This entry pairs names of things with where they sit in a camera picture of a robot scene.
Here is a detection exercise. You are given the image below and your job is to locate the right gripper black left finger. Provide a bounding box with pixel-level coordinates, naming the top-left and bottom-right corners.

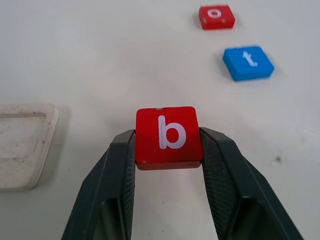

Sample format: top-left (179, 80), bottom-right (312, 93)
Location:
top-left (61, 129), bottom-right (137, 240)

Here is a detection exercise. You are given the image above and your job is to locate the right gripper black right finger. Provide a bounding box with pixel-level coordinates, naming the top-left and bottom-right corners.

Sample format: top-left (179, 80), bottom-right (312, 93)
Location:
top-left (199, 126), bottom-right (305, 240)

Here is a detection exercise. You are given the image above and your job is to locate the blue letter t block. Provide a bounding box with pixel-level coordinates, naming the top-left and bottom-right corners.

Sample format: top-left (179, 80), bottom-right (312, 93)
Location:
top-left (222, 44), bottom-right (276, 82)

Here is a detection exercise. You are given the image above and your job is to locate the red letter o block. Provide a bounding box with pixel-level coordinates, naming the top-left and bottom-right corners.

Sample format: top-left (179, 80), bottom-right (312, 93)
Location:
top-left (198, 4), bottom-right (237, 31)

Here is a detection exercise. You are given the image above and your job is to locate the pale wooden letter tray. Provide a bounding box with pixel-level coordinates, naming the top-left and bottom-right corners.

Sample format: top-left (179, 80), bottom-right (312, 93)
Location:
top-left (0, 103), bottom-right (60, 193)

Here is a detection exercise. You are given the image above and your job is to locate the red letter b block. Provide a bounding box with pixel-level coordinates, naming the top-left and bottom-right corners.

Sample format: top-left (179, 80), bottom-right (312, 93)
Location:
top-left (135, 106), bottom-right (204, 172)

